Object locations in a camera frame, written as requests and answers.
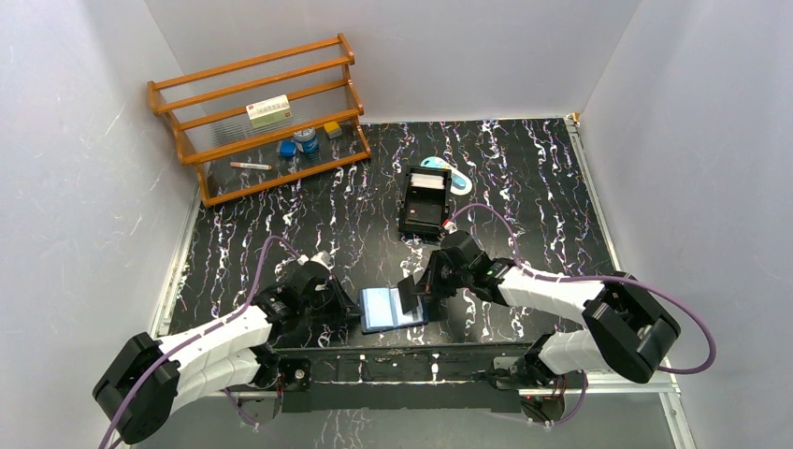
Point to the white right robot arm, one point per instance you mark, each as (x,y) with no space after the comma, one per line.
(623,329)

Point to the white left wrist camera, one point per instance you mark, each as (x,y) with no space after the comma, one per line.
(322,258)

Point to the orange wooden shelf rack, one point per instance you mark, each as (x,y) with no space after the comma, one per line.
(205,113)

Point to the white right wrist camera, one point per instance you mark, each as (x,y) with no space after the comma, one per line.
(448,227)

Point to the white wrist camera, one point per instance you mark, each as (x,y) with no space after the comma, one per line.
(322,258)
(448,227)

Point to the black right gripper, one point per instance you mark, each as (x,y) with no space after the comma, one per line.
(429,284)

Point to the orange white marker pen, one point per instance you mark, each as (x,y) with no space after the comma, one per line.
(253,166)

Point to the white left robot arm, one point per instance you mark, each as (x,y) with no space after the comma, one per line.
(152,378)

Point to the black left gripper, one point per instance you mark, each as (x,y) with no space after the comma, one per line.
(338,303)

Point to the blue small cap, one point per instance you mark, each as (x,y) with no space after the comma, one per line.
(287,149)

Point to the yellow grey small block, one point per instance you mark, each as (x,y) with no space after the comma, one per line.
(332,130)

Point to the white green small box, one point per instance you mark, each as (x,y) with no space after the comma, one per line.
(270,111)

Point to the blue leather card holder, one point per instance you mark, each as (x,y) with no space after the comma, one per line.
(382,311)

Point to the black card box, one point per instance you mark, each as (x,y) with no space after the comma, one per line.
(421,212)

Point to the blue round tin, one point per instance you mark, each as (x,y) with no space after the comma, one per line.
(306,140)

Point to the white card stack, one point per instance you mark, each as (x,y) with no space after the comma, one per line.
(427,181)

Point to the teal oval blister pack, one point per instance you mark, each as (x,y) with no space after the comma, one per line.
(461,184)

